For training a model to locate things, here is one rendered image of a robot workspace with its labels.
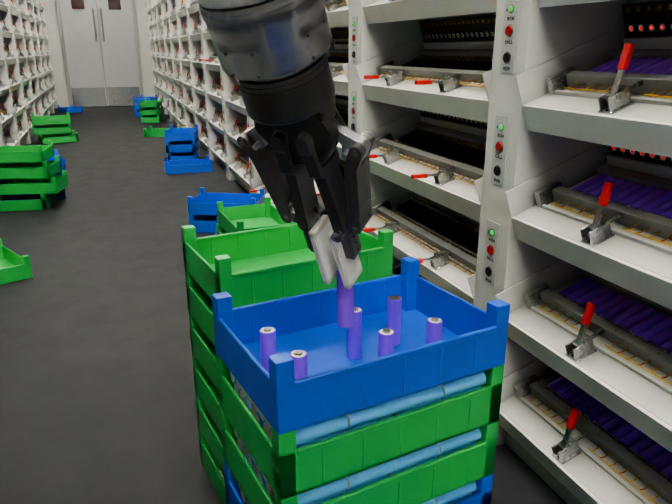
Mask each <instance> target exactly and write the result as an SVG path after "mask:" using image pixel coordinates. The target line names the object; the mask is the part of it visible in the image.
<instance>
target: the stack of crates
mask: <svg viewBox="0 0 672 504"><path fill-rule="evenodd" d="M181 230H182V243H183V255H184V267H185V277H186V290H187V302H188V312H189V324H190V337H191V349H192V360H193V373H194V385H195V395H196V408H197V420H198V431H199V444H200V456H201V463H202V465H203V467H204V469H205V471H206V473H207V475H208V477H209V479H210V481H211V483H212V485H213V487H214V488H215V490H216V492H217V494H218V496H219V498H220V500H221V502H222V504H226V491H225V477H224V461H223V460H224V458H223V449H222V435H221V418H220V406H219V392H218V378H217V361H216V351H215V335H214V321H213V304H212V294H215V293H220V292H225V291H226V292H228V293H229V294H230V295H231V296H232V308H236V307H241V306H246V305H251V304H256V303H260V302H265V301H270V300H275V299H280V298H285V297H290V296H295V295H300V294H305V293H310V292H315V291H320V290H324V289H329V288H334V287H337V278H336V276H335V277H334V278H333V280H332V281H331V283H330V284H325V283H324V282H323V279H322V276H321V273H320V269H319V266H318V263H317V259H316V256H315V253H314V252H311V250H310V249H309V248H308V245H307V241H306V238H305V235H304V232H303V230H301V229H300V228H299V226H298V224H297V223H295V224H288V225H281V226H274V227H267V228H260V229H253V230H246V231H239V232H232V233H225V234H219V235H212V236H205V237H198V238H196V228H195V227H194V226H193V225H185V226H181ZM358 236H359V240H360V243H361V246H362V248H361V251H360V253H359V254H358V255H359V258H360V262H361V265H362V269H363V271H362V272H361V274H360V275H359V277H358V278H357V280H356V281H355V283H359V282H364V281H369V280H374V279H379V278H384V277H388V276H392V264H393V231H392V230H389V229H381V230H378V237H377V238H376V237H374V236H372V235H370V234H368V233H366V232H364V231H361V233H360V234H359V235H358Z"/></svg>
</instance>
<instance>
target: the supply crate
mask: <svg viewBox="0 0 672 504"><path fill-rule="evenodd" d="M419 262H420V261H419V259H416V258H414V257H412V256H411V257H405V258H401V274H398V275H393V276H388V277H384V278H379V279H374V280H369V281H364V282H359V283H354V307H359V308H361V309H362V357H361V358H360V359H356V360H352V359H349V358H348V357H347V328H341V327H339V326H338V325H337V287H334V288H329V289H324V290H320V291H315V292H310V293H305V294H300V295H295V296H290V297H285V298H280V299H275V300H270V301H265V302H260V303H256V304H251V305H246V306H241V307H236V308H232V296H231V295H230V294H229V293H228V292H226V291H225V292H220V293H215V294H212V304H213V321H214V335H215V351H216V353H217V354H218V356H219V357H220V358H221V360H222V361H223V362H224V364H225V365H226V366H227V368H228V369H229V370H230V372H231V373H232V374H233V376H234V377H235V378H236V380H237V381H238V382H239V384H240V385H241V386H242V387H243V389H244V390H245V391H246V393H247V394H248V395H249V397H250V398H251V399H252V401H253V402H254V403H255V405H256V406H257V407H258V409H259V410H260V411H261V413H262V414H263V415H264V417H265V418H266V419H267V421H268V422H269V423H270V425H271V426H272V427H273V429H274V430H275V431H276V433H277V434H278V435H281V434H284V433H287V432H290V431H293V430H297V429H300V428H303V427H306V426H309V425H313V424H316V423H319V422H322V421H325V420H328V419H332V418H335V417H338V416H341V415H344V414H348V413H351V412H354V411H357V410H360V409H363V408H367V407H370V406H373V405H376V404H379V403H383V402H386V401H389V400H392V399H395V398H398V397H402V396H405V395H408V394H411V393H414V392H418V391H421V390H424V389H427V388H430V387H433V386H437V385H440V384H443V383H446V382H449V381H453V380H456V379H459V378H462V377H465V376H468V375H472V374H475V373H478V372H481V371H484V370H488V369H491V368H494V367H497V366H500V365H504V364H505V353H506V343H507V333H508V323H509V313H510V304H509V303H507V302H505V301H503V300H500V299H497V300H492V301H488V302H487V310H486V311H484V310H482V309H480V308H478V307H476V306H474V305H472V304H470V303H469V302H467V301H465V300H463V299H461V298H459V297H457V296H455V295H453V294H451V293H450V292H448V291H446V290H444V289H442V288H440V287H438V286H436V285H434V284H433V283H431V282H429V281H427V280H425V279H423V278H421V277H419ZM390 295H398V296H400V297H402V309H401V336H400V344H399V345H397V346H394V353H392V354H388V355H384V356H381V357H378V331H379V330H380V329H383V328H386V325H387V297H388V296H390ZM429 317H438V318H441V319H442V320H443V325H442V340H439V341H436V342H432V343H428V344H426V325H427V319H428V318H429ZM263 327H274V328H275V329H276V350H277V354H274V355H270V356H269V373H268V372H267V371H266V370H265V369H264V368H263V367H262V365H261V356H260V334H259V330H260V329H261V328H263ZM294 350H304V351H306V352H307V359H308V376H307V377H304V378H300V379H296V380H295V377H294V359H293V358H292V357H291V356H290V353H291V352H292V351H294Z"/></svg>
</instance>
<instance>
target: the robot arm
mask: <svg viewBox="0 0 672 504"><path fill-rule="evenodd" d="M197 2H198V4H199V7H200V13H201V16H202V18H203V21H204V22H205V23H206V26H207V29H208V31H209V34H210V37H211V40H212V42H213V45H214V48H215V51H216V53H217V56H218V59H219V62H220V65H221V67H222V69H223V71H224V72H225V73H226V74H227V75H228V76H230V77H232V78H235V79H236V82H237V85H238V88H239V91H240V94H241V97H242V100H243V102H244V105H245V108H246V111H247V114H248V115H249V117H250V118H251V119H252V120H254V123H253V124H251V125H250V126H249V127H248V128H247V129H246V130H245V131H244V132H243V133H242V134H241V135H240V136H239V137H238V138H237V143H238V144H239V146H240V147H241V148H242V149H243V150H244V151H245V153H246V154H247V155H248V156H249V157H250V159H251V160H252V162H253V164H254V166H255V168H256V170H257V172H258V174H259V176H260V178H261V180H262V181H263V183H264V185H265V187H266V189H267V191H268V193H269V195H270V197H271V199H272V201H273V203H274V205H275V207H276V209H277V211H278V213H279V214H280V216H281V218H282V220H283V221H284V222H286V223H291V222H292V221H293V222H295V223H297V224H298V226H299V228H300V229H301V230H303V232H304V235H305V238H306V241H307V245H308V248H309V249H310V250H311V252H314V253H315V256H316V259H317V263H318V266H319V269H320V273H321V276H322V279H323V282H324V283H325V284H330V283H331V281H332V280H333V278H334V277H335V276H336V270H337V268H338V269H339V272H340V275H341V278H342V281H343V285H344V287H345V288H346V289H350V288H351V287H352V286H353V284H354V283H355V281H356V280H357V278H358V277H359V275H360V274H361V272H362V271H363V269H362V265H361V262H360V258H359V255H358V254H359V253H360V251H361V248H362V246H361V243H360V240H359V236H358V235H359V234H360V233H361V231H362V230H363V229H364V227H365V226H366V224H367V223H368V222H369V220H370V219H371V217H372V203H371V182H370V160H369V154H370V152H371V149H372V147H373V144H374V142H375V137H374V135H373V134H372V133H371V132H369V131H365V132H363V133H362V135H359V134H357V133H356V132H354V131H352V130H350V129H349V128H347V127H345V121H344V119H343V117H342V116H341V115H340V113H339V112H338V110H337V108H336V106H335V86H334V82H333V77H332V73H331V69H330V65H329V61H328V57H327V54H326V51H327V50H328V49H329V47H330V45H331V42H332V34H331V30H330V26H329V22H328V17H327V13H326V9H325V4H324V0H197ZM338 142H339V143H340V144H341V146H342V154H341V157H342V159H344V160H345V164H344V177H345V181H344V178H343V176H342V173H341V170H340V167H339V163H338V162H339V153H338V150H337V147H336V146H337V144H338ZM313 178H314V179H315V182H316V185H317V187H318V190H319V193H320V196H321V198H322V201H323V204H324V206H325V209H326V212H327V214H328V215H324V214H323V215H322V216H321V217H320V219H319V216H320V214H321V213H322V212H323V210H324V207H323V208H322V207H319V203H318V199H317V194H316V189H315V185H314V180H313ZM288 202H290V205H289V206H288V204H287V203H288ZM321 208H322V210H321ZM330 222H331V223H330ZM331 225H332V226H331ZM332 228H333V230H332Z"/></svg>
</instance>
